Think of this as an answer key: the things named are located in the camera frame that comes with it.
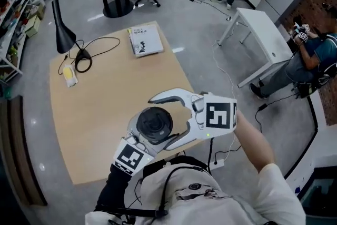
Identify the brown cardboard box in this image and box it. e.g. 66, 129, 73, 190
31, 0, 46, 19

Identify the person's white printed shirt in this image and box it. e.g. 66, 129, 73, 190
85, 162, 306, 225

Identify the dark wooden bench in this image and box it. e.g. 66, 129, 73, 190
0, 95, 48, 207

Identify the black shoulder strap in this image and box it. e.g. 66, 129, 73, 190
157, 165, 209, 212

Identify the white rack with goods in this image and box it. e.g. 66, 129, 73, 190
0, 0, 35, 83

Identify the white rectangular desk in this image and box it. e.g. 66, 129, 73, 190
217, 7, 294, 89

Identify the white floor cable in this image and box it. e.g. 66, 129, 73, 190
211, 17, 239, 153

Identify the black cable with adapter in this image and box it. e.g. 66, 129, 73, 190
254, 92, 299, 133

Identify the person's right forearm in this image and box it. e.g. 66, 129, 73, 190
231, 110, 276, 175

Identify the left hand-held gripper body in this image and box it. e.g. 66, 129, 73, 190
113, 130, 159, 176

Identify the person's left forearm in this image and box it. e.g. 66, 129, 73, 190
94, 164, 133, 213

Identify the white grey book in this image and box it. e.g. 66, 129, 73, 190
127, 24, 164, 58

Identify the black desk lamp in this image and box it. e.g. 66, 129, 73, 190
51, 0, 94, 74

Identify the pale green cardboard box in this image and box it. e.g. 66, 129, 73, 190
24, 15, 42, 38

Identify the black lamp cable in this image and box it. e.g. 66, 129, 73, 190
57, 36, 121, 76

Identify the yellow and white packet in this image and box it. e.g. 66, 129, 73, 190
61, 64, 79, 88

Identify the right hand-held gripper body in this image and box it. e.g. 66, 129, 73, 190
187, 92, 238, 139

